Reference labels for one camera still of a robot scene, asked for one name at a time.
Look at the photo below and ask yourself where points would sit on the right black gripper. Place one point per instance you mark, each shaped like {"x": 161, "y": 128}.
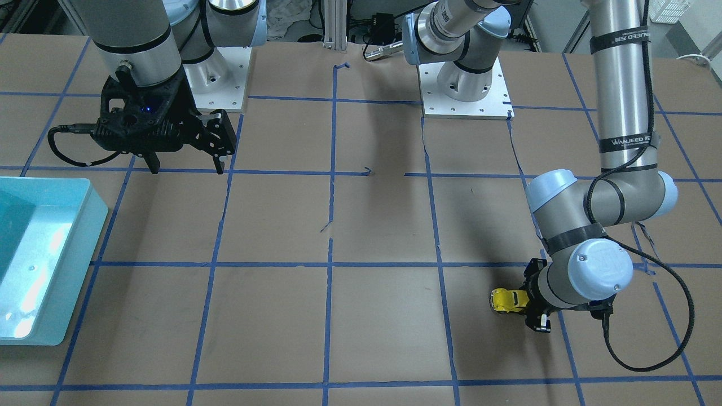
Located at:
{"x": 189, "y": 125}

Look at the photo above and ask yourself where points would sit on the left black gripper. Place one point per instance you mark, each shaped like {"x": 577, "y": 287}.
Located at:
{"x": 532, "y": 278}

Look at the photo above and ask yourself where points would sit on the yellow toy beetle car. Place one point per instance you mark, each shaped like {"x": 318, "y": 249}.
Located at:
{"x": 504, "y": 301}

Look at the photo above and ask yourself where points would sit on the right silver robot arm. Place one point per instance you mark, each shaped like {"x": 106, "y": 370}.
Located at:
{"x": 160, "y": 55}

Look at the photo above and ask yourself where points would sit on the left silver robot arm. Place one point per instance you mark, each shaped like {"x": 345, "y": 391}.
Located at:
{"x": 458, "y": 45}

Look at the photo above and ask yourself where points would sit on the teal plastic bin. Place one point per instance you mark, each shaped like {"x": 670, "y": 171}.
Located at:
{"x": 49, "y": 230}

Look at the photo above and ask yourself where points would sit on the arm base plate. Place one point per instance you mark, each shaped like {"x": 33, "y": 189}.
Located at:
{"x": 221, "y": 81}
{"x": 450, "y": 92}

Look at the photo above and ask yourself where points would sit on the aluminium frame post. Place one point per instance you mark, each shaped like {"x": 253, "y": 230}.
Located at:
{"x": 335, "y": 22}

